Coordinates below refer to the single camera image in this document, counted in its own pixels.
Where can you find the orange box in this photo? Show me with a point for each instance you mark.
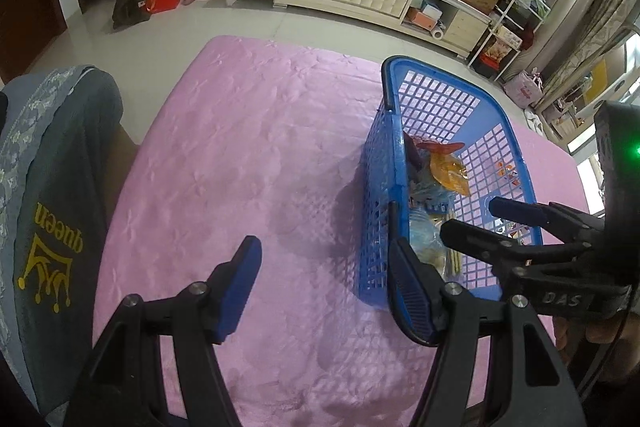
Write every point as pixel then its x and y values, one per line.
pixel 424 18

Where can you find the yellow snack packet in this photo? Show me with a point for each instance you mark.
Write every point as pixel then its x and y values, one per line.
pixel 450 174

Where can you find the white roll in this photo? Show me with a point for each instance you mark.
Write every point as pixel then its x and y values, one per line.
pixel 439 33

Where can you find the red snack packet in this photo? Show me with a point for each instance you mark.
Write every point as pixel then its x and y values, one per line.
pixel 440 148

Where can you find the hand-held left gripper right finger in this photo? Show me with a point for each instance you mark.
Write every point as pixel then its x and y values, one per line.
pixel 415 297

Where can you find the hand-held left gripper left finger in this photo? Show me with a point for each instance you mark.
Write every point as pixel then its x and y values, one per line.
pixel 237 297

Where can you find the person's right hand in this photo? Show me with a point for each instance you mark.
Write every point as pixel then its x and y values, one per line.
pixel 560 334

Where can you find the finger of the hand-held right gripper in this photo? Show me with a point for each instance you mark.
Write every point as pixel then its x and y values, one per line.
pixel 515 209
pixel 475 237

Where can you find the pink tablecloth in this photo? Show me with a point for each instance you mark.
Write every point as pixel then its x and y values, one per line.
pixel 225 132

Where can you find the pink shopping bag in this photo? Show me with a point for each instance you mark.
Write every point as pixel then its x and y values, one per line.
pixel 522 89

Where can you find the clear white cracker packet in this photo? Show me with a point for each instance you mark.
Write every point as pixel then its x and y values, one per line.
pixel 430 252

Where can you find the blue plastic basket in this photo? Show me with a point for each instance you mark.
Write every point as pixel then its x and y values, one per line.
pixel 380 187

